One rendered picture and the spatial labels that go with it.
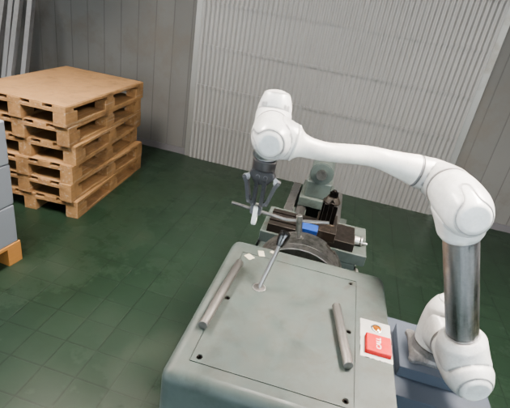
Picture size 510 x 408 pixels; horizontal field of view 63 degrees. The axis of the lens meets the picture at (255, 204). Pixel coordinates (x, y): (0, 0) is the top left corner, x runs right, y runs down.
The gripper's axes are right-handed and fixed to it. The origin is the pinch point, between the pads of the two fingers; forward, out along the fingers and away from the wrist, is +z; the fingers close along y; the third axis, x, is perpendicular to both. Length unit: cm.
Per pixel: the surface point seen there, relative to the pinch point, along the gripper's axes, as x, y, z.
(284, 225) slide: -58, -7, 32
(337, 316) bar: 38.4, -30.6, 2.2
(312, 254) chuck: 5.2, -21.9, 6.5
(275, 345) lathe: 52, -17, 4
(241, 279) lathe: 31.3, -4.1, 4.5
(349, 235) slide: -65, -39, 32
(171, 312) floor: -82, 55, 130
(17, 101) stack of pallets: -152, 219, 36
